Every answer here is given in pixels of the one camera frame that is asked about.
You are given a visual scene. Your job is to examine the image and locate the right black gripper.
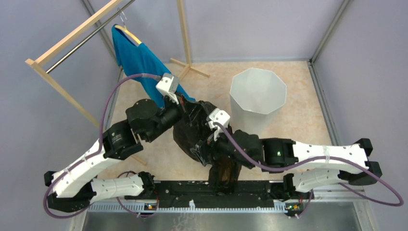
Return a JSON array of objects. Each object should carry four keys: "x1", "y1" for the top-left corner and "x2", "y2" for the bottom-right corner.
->
[{"x1": 191, "y1": 124, "x2": 255, "y2": 169}]

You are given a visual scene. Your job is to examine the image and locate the black trash bag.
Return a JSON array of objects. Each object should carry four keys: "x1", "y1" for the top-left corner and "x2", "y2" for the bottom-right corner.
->
[{"x1": 172, "y1": 101, "x2": 242, "y2": 195}]

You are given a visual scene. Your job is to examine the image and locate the white plastic trash bin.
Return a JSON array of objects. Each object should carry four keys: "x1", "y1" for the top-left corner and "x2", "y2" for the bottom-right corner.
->
[{"x1": 229, "y1": 67, "x2": 287, "y2": 136}]

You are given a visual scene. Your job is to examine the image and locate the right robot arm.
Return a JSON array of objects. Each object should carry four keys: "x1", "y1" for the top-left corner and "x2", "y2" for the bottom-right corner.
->
[{"x1": 201, "y1": 130, "x2": 383, "y2": 198}]

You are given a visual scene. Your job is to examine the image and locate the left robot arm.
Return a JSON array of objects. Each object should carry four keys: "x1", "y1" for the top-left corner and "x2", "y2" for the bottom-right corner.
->
[{"x1": 43, "y1": 94, "x2": 187, "y2": 218}]

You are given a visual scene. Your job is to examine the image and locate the blue t-shirt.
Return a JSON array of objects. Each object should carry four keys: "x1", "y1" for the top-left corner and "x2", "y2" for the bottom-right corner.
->
[{"x1": 111, "y1": 24, "x2": 196, "y2": 108}]

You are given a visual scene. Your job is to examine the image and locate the wooden clothes hanger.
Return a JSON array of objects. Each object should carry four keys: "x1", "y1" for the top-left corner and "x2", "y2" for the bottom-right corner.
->
[{"x1": 114, "y1": 9, "x2": 142, "y2": 46}]

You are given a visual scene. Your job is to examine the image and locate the wooden clothes rack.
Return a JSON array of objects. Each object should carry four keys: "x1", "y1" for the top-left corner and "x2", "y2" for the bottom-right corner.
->
[{"x1": 25, "y1": 0, "x2": 211, "y2": 167}]

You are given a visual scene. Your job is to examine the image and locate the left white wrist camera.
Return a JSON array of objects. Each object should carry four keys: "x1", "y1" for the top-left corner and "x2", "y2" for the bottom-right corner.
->
[{"x1": 155, "y1": 73, "x2": 179, "y2": 104}]

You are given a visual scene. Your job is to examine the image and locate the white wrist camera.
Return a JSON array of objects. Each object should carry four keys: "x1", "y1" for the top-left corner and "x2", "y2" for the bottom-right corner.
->
[
  {"x1": 207, "y1": 108, "x2": 230, "y2": 141},
  {"x1": 155, "y1": 73, "x2": 179, "y2": 104}
]

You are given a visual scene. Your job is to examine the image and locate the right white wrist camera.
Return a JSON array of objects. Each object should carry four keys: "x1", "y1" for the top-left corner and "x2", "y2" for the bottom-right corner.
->
[{"x1": 207, "y1": 108, "x2": 230, "y2": 141}]

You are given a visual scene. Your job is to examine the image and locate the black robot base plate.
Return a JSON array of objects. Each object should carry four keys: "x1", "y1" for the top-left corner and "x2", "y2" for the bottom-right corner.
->
[{"x1": 86, "y1": 180, "x2": 364, "y2": 219}]

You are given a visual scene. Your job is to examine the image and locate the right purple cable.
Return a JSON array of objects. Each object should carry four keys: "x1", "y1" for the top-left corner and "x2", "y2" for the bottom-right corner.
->
[{"x1": 213, "y1": 122, "x2": 404, "y2": 207}]

